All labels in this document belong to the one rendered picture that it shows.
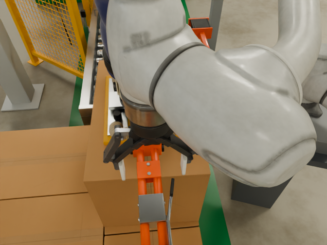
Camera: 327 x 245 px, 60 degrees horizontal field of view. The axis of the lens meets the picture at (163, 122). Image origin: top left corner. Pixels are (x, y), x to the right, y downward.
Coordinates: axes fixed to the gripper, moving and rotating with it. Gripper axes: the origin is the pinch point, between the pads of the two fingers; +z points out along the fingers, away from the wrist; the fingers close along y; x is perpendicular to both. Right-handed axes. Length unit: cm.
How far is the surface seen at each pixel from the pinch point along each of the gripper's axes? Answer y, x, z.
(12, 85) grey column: 102, -142, 96
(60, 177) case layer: 43, -37, 63
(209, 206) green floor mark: -36, -38, 117
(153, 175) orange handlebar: 0.1, -3.2, 8.4
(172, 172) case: -6.2, -11.7, 22.6
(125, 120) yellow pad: 7.9, -32.9, 20.3
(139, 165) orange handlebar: 3.3, -6.7, 8.4
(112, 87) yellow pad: 13, -50, 20
